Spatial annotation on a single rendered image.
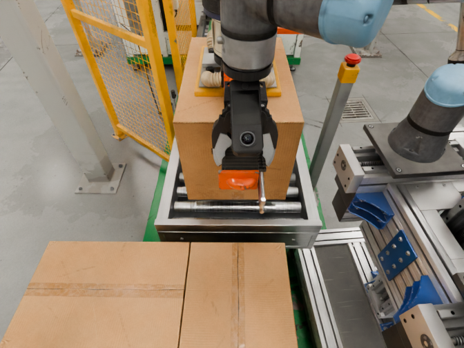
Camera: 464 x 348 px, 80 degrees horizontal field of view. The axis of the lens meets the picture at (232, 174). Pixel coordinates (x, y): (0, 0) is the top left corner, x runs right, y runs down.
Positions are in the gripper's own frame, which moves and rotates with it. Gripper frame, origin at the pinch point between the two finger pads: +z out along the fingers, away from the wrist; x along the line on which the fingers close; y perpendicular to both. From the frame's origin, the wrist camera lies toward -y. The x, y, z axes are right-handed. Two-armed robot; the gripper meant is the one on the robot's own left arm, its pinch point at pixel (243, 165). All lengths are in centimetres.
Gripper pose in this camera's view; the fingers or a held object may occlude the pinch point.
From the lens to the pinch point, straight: 54.1
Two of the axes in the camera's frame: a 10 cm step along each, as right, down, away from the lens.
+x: -10.0, 0.0, 0.0
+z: 0.0, 6.6, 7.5
